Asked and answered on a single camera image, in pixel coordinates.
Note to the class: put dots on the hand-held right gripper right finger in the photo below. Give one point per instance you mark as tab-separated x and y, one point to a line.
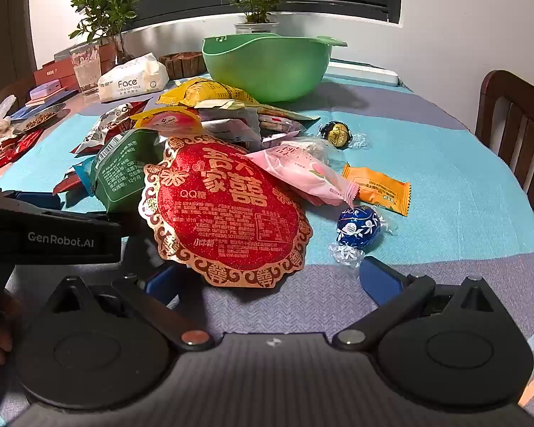
378	280

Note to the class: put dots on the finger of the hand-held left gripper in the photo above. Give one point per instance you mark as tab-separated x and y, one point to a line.
40	199
129	227

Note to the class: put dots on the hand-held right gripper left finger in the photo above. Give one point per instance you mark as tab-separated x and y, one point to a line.
158	284

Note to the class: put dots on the orange snack packet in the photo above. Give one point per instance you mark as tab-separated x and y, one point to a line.
378	189

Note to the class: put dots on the red glitter gold-trimmed packet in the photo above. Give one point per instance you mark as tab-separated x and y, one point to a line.
222	213

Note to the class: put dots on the green plastic bowl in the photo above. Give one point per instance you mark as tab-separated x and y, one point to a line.
267	66

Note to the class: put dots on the person's left hand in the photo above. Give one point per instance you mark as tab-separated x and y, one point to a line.
4	333

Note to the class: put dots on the thin red snack packet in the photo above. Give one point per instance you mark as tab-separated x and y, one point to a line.
66	184

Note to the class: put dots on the teal snack packet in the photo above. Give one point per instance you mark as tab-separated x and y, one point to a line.
87	175

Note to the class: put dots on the green snack packet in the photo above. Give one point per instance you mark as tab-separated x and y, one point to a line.
124	173

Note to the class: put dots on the blue foil chocolate ball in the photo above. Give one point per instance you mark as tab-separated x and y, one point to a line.
358	229

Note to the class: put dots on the dark red snack packet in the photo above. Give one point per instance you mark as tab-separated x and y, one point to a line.
4	153

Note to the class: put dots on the foil tray of seeds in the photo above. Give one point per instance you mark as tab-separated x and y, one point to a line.
40	119

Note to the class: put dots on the white red patterned packet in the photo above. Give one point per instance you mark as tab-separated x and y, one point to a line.
109	122

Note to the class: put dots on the blue booklet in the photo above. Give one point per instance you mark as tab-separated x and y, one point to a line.
60	98

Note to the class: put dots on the lavender small box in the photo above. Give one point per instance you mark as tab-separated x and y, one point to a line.
44	90

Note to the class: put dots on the yellow-lidded jelly cup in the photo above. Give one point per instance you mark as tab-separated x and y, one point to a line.
164	119

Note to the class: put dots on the blue patterned tablecloth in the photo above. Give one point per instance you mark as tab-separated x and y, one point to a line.
449	178

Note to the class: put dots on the pink peach-print snack packet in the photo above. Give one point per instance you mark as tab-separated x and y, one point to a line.
298	173

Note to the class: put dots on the glass cup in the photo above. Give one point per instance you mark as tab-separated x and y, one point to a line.
87	71

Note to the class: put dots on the brown red box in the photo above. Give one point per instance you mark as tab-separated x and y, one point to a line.
64	60

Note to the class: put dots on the white tissue pack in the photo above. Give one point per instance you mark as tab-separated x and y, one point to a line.
131	80

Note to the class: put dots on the black gold chocolate ball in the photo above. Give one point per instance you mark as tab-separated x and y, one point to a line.
336	134

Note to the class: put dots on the yellow snack packet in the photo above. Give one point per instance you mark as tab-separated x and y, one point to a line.
204	91

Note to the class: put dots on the carved wooden bowl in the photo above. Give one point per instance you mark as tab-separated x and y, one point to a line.
182	66

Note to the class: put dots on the red sausage packet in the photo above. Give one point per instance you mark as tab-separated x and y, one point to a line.
278	125

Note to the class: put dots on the beige snack packet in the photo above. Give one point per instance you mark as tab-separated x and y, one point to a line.
271	113

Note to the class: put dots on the potted plant glass vase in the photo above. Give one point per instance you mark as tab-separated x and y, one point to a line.
109	4

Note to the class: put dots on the white power strip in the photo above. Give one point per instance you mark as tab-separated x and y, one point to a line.
360	73

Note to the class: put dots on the wooden chair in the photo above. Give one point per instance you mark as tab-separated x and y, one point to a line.
516	115

